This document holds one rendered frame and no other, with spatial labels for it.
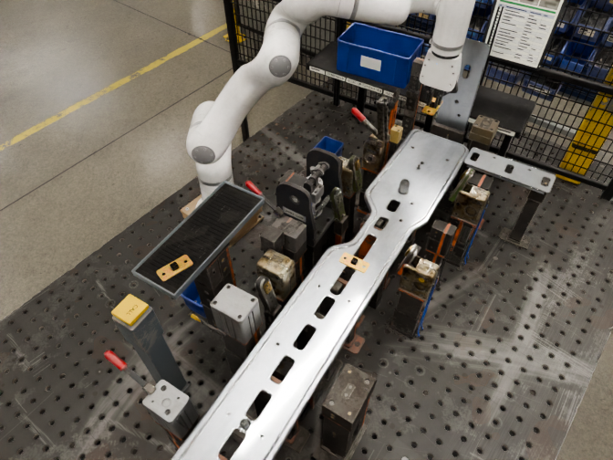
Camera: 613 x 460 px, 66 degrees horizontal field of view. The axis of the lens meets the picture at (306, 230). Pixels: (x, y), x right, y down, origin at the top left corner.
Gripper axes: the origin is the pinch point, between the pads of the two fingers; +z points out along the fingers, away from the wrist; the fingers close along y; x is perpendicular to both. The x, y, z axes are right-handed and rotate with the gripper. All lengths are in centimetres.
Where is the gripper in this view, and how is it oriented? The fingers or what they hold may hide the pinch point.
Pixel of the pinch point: (434, 99)
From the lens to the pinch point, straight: 151.1
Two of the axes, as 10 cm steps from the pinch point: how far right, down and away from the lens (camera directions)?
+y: 8.5, 4.0, -3.4
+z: 0.0, 6.4, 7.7
